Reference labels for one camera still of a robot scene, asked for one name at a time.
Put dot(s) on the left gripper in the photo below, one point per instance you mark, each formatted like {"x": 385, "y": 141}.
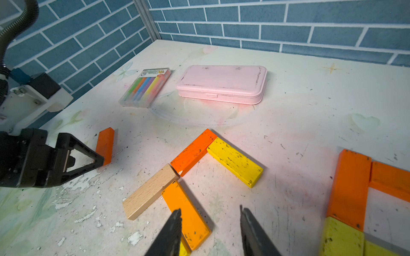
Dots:
{"x": 27, "y": 161}

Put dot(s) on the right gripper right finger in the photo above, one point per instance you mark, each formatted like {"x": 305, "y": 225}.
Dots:
{"x": 255, "y": 241}

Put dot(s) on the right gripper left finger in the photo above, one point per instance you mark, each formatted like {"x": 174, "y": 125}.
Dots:
{"x": 167, "y": 243}

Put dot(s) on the yellow block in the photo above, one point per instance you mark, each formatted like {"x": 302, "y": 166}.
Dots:
{"x": 184, "y": 248}
{"x": 241, "y": 166}
{"x": 339, "y": 239}
{"x": 371, "y": 249}

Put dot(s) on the orange block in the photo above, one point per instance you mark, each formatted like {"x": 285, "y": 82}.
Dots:
{"x": 105, "y": 145}
{"x": 390, "y": 180}
{"x": 348, "y": 198}
{"x": 193, "y": 153}
{"x": 194, "y": 229}

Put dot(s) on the natural wood block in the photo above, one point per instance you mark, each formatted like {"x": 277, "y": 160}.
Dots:
{"x": 148, "y": 192}

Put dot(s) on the coloured marker box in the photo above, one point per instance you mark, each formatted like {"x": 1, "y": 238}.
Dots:
{"x": 145, "y": 88}

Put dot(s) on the pink pencil case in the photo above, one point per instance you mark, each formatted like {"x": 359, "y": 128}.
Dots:
{"x": 233, "y": 84}

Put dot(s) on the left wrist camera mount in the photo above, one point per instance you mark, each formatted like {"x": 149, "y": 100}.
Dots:
{"x": 24, "y": 98}

